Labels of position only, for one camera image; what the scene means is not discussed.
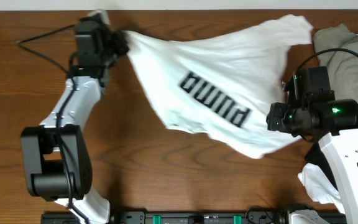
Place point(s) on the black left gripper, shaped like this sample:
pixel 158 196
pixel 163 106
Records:
pixel 117 43

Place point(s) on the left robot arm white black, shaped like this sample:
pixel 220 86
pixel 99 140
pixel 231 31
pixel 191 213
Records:
pixel 56 162

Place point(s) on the white Puma t-shirt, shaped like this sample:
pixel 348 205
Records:
pixel 222 86

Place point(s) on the white garment bottom right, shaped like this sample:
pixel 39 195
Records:
pixel 319 188

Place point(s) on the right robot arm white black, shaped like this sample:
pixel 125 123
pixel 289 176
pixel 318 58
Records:
pixel 333 124

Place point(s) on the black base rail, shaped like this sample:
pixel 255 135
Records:
pixel 258 215

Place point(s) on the grey garment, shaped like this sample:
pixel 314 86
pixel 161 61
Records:
pixel 342 67

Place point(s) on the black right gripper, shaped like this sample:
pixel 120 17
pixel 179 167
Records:
pixel 274 117

